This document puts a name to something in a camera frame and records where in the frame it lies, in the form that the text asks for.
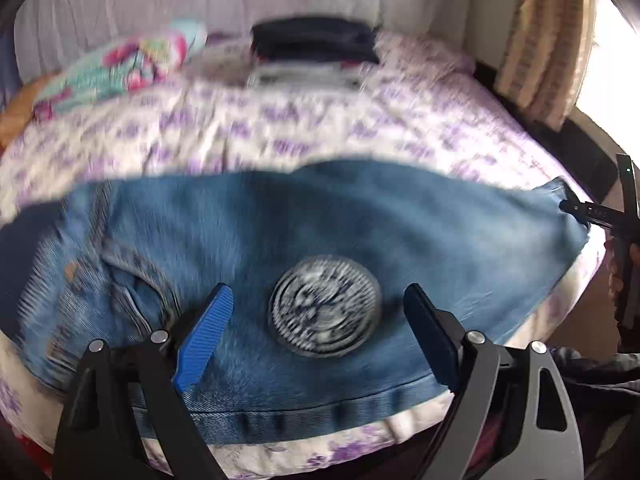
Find dark navy folded pants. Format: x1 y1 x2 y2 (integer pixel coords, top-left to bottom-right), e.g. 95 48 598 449
250 19 382 66

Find purple floral bedsheet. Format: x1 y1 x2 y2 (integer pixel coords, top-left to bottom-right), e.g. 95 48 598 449
0 29 603 480

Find orange cloth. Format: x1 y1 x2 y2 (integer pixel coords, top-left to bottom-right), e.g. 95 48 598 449
0 74 53 147

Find grey folded garment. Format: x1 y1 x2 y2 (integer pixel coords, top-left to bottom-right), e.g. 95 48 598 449
246 60 364 92

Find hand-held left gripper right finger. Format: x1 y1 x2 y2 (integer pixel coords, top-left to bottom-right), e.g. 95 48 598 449
402 282 584 480

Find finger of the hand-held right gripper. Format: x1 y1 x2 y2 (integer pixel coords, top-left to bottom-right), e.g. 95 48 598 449
558 199 640 232

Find beige checked curtain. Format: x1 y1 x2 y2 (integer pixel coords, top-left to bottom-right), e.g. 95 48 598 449
494 0 599 132

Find person's right hand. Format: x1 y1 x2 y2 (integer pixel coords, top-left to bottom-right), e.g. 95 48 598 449
604 241 625 307

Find dark bed frame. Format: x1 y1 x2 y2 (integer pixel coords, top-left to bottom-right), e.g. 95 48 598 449
474 60 623 203

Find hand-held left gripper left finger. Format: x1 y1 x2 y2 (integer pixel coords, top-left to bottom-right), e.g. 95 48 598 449
52 282 236 480

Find person's dark clothing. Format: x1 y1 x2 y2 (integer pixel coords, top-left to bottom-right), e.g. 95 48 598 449
545 345 640 480

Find blue denim pants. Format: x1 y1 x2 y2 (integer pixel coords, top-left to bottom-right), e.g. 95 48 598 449
0 159 592 448

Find colourful floral pillow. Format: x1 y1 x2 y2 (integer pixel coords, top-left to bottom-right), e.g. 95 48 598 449
32 19 208 121

